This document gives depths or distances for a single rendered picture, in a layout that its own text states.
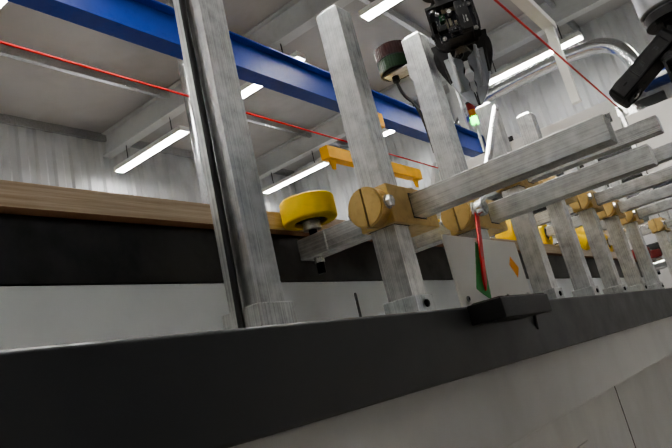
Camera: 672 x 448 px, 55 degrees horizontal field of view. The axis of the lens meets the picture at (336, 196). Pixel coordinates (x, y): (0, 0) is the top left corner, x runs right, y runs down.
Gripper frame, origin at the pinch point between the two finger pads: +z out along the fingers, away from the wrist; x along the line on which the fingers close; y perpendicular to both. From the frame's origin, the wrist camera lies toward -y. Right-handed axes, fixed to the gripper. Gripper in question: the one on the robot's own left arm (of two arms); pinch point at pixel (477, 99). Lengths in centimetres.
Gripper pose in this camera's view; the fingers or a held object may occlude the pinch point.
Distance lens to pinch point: 101.5
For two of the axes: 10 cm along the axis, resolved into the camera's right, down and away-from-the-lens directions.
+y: -2.9, -2.1, -9.3
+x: 9.3, -2.9, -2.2
